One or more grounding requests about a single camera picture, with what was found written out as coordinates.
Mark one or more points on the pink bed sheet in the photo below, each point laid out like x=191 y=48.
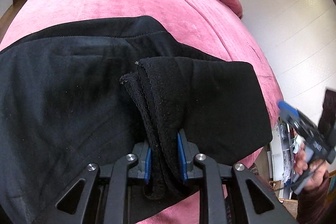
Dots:
x=206 y=25

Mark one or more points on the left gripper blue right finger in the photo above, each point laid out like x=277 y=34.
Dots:
x=228 y=194

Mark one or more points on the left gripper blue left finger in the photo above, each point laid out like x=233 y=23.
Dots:
x=101 y=194

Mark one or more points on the right hand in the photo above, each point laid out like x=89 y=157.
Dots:
x=318 y=168

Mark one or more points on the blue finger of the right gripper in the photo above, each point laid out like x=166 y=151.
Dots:
x=287 y=111

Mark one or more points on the black embroidered pants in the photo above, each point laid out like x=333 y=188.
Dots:
x=88 y=91

